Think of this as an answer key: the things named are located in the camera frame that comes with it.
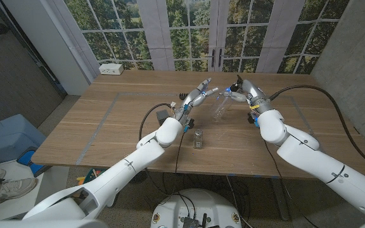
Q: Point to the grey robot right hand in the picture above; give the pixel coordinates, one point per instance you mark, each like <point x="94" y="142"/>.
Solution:
<point x="249" y="92"/>

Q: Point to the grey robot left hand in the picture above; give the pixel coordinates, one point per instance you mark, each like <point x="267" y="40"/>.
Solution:
<point x="193" y="96"/>

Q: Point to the black nozzle with white tube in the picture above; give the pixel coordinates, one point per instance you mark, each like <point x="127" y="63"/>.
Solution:
<point x="238" y="83"/>

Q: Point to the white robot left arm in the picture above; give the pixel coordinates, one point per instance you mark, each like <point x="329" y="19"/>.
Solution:
<point x="112" y="177"/>

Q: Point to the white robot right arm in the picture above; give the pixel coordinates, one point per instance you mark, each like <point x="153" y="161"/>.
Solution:
<point x="322" y="164"/>

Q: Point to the small grey block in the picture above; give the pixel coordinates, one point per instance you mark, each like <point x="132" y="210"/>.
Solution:
<point x="162" y="115"/>

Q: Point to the small glass shaker jar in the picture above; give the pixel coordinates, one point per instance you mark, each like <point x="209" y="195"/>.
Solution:
<point x="198" y="139"/>

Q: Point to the printed window backdrop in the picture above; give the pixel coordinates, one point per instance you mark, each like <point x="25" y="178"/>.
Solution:
<point x="182" y="31"/>

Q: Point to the white power strip box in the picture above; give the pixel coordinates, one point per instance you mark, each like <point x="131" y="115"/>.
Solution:
<point x="111" y="68"/>

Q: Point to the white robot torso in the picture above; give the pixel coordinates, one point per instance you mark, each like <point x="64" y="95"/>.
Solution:
<point x="198" y="202"/>

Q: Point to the metal table leg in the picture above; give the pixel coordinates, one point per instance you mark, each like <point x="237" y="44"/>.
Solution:
<point x="279" y="199"/>

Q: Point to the teal toy basket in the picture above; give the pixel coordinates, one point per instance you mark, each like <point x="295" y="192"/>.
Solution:
<point x="90" y="174"/>

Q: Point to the blue flat floor item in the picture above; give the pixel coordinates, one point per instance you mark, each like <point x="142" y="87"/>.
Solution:
<point x="27" y="158"/>

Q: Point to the dark wooden door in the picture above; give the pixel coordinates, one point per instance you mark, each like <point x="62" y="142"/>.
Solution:
<point x="11" y="69"/>

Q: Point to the blue plastic bin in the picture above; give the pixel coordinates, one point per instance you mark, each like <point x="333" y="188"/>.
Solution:
<point x="8" y="139"/>

